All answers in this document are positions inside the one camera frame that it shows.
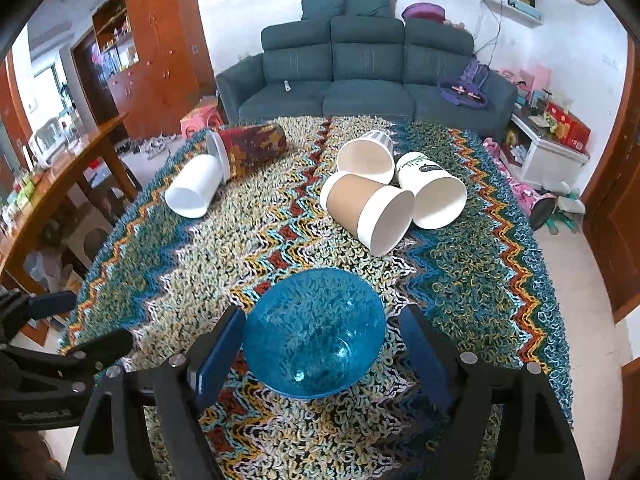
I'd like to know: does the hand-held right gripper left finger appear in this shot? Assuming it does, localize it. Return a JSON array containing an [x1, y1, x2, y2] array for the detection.
[[65, 305, 248, 480]]

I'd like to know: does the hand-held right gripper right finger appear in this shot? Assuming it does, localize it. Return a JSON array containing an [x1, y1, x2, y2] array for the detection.
[[397, 304, 586, 480]]

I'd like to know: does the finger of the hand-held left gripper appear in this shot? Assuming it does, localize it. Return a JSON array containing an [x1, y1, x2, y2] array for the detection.
[[30, 329, 135, 376], [0, 287, 78, 343]]

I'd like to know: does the blue transparent glass bowl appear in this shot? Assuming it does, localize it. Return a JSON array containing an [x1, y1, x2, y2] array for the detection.
[[242, 267, 387, 401]]

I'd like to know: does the white leaf print paper cup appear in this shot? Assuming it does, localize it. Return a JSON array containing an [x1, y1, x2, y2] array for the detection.
[[395, 151, 467, 231]]

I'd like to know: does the brown paper cup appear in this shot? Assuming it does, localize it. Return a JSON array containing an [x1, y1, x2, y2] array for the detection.
[[320, 171, 416, 257]]

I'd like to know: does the plain white paper cup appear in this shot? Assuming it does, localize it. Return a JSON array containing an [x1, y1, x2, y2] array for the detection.
[[165, 153, 224, 219]]

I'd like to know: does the white striped paper cup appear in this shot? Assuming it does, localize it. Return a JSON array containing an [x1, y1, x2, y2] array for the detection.
[[336, 130, 396, 185]]

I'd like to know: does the red patterned paper cup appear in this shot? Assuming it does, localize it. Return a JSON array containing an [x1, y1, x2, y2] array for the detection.
[[206, 122, 288, 181]]

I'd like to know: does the zigzag woven table cloth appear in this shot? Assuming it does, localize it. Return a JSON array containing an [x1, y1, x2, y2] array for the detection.
[[57, 116, 573, 480]]

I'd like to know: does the wooden side table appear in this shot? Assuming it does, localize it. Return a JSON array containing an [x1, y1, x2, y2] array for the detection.
[[0, 112, 141, 291]]

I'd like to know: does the white kitchen appliance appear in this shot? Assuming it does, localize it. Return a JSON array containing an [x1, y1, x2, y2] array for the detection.
[[27, 117, 68, 168]]

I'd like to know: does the black round stool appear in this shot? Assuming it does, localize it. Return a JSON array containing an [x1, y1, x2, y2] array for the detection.
[[527, 197, 558, 231]]

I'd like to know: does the pink cloth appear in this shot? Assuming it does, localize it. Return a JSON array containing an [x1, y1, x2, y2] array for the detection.
[[482, 137, 543, 211]]

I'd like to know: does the white low cabinet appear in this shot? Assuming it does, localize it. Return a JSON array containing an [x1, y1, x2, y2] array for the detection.
[[505, 112, 591, 186]]

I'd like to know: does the pink plastic stool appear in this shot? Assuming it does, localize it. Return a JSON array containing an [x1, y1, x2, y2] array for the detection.
[[180, 105, 223, 138]]

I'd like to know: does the wooden door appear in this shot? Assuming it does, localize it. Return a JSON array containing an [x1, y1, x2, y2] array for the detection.
[[582, 40, 640, 321]]

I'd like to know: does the purple bag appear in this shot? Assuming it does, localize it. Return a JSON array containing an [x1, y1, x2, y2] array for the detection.
[[437, 57, 493, 108]]

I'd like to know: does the red gift box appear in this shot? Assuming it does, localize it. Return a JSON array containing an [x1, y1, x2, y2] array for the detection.
[[545, 102, 591, 148]]

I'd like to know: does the wooden cabinet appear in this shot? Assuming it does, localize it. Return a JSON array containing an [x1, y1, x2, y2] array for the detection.
[[70, 0, 216, 141]]

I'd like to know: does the grey-blue sofa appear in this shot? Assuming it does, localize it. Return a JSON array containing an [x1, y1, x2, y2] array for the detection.
[[216, 15, 518, 143]]

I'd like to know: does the purple basin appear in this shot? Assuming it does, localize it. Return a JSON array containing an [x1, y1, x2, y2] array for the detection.
[[402, 2, 447, 23]]

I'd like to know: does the grey-blue cushion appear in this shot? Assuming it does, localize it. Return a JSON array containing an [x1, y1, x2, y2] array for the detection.
[[347, 0, 396, 17], [301, 0, 347, 21]]

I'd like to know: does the white wall shelf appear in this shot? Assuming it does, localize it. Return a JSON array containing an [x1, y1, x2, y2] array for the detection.
[[482, 0, 543, 28]]

